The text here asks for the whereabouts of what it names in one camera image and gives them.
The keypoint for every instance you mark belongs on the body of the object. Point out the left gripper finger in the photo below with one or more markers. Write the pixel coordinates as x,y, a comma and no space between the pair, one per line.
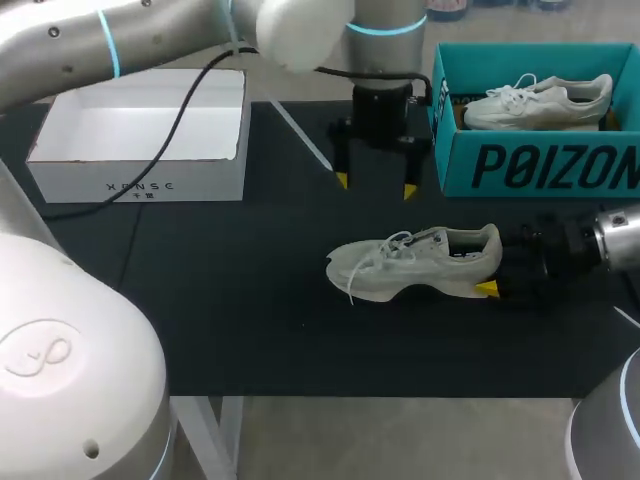
341,160
412,170

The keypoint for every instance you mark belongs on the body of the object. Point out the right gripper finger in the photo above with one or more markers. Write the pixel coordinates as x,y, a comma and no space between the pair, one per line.
512,239
520,290

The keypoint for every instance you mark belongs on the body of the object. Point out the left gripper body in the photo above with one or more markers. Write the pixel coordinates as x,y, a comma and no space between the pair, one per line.
382,115

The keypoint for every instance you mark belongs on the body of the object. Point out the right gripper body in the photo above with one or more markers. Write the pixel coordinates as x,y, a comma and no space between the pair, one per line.
565,245

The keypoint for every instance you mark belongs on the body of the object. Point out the pale grey sneaker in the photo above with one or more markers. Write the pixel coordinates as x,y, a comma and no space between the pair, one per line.
410,270

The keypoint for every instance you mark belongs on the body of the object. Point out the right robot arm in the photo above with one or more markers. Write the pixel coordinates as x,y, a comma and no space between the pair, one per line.
617,240

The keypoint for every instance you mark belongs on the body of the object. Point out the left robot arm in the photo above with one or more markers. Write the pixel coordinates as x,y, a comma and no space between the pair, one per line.
60,350

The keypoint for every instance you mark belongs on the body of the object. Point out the white shoebox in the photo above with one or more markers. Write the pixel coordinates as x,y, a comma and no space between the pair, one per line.
140,130

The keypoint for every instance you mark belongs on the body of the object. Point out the teal box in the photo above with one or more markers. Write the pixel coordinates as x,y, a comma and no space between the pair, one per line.
525,160

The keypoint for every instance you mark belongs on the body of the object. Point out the white sneaker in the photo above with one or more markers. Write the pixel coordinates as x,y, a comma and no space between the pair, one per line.
530,107

